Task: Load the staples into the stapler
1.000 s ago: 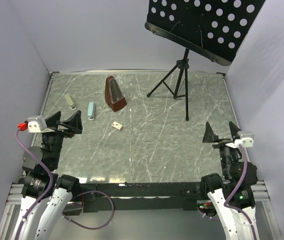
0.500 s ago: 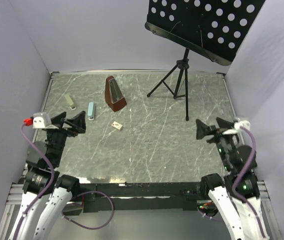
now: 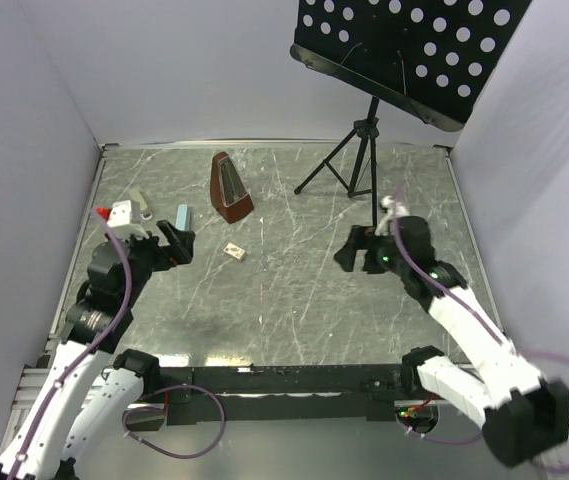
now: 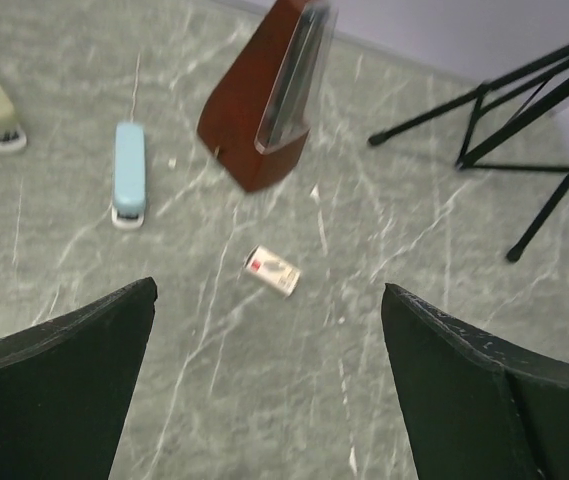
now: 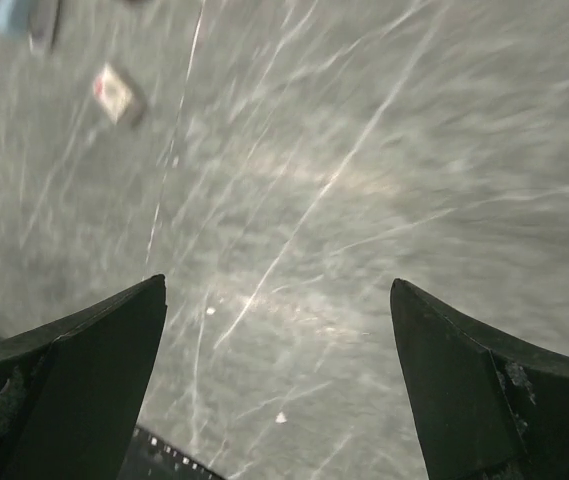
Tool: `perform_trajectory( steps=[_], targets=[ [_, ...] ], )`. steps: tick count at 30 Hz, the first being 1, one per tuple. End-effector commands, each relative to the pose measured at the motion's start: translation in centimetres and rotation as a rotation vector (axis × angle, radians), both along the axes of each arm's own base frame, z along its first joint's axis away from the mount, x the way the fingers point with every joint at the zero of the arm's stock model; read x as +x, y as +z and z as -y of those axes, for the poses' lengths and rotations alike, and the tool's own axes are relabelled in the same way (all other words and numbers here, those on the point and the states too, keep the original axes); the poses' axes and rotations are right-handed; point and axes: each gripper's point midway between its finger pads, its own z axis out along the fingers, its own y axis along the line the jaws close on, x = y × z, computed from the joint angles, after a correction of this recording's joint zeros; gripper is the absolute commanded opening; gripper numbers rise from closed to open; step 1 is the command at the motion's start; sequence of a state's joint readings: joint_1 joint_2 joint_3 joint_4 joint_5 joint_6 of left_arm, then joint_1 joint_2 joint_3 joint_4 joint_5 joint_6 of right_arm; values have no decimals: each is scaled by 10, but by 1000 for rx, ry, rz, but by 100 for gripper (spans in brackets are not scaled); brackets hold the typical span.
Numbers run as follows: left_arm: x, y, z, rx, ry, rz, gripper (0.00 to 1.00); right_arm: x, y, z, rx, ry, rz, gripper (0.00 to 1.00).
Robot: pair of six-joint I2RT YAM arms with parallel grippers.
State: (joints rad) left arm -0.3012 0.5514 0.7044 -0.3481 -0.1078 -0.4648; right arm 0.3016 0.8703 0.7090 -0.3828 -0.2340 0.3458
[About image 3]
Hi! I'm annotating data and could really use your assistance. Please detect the brown metronome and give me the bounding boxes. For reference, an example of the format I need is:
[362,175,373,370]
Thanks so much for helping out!
[210,151,254,224]

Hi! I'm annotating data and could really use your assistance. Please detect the black music stand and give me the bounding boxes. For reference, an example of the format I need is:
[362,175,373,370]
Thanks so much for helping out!
[289,0,535,232]

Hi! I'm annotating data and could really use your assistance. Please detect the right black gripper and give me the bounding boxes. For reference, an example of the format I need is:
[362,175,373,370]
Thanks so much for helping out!
[332,225,409,277]

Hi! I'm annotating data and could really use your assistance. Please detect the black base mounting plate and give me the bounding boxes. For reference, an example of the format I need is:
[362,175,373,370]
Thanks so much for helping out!
[132,364,439,426]

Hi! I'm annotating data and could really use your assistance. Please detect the blue stapler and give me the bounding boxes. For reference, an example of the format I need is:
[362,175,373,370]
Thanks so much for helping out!
[175,203,192,232]

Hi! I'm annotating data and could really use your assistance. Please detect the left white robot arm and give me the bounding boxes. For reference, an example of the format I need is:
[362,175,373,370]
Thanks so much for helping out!
[0,220,196,479]

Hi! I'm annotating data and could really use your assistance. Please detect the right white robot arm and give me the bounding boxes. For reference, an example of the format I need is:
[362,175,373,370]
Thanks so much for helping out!
[334,216,569,467]

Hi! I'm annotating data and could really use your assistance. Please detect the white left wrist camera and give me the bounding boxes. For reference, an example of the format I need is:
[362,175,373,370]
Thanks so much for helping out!
[95,200,150,242]

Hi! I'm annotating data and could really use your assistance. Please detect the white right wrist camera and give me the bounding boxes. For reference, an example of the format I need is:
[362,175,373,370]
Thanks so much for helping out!
[375,195,410,236]

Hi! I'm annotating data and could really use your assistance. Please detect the aluminium extrusion rail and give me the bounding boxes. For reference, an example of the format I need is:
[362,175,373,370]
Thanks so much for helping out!
[11,365,112,411]

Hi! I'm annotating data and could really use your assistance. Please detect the white staple box sleeve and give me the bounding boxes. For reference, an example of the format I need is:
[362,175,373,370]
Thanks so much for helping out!
[223,242,246,261]

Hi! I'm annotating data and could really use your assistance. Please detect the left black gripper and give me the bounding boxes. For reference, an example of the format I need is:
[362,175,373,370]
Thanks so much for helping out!
[118,218,194,305]

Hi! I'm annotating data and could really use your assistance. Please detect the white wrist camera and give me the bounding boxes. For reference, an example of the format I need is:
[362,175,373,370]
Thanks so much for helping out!
[95,200,150,242]
[375,195,410,236]

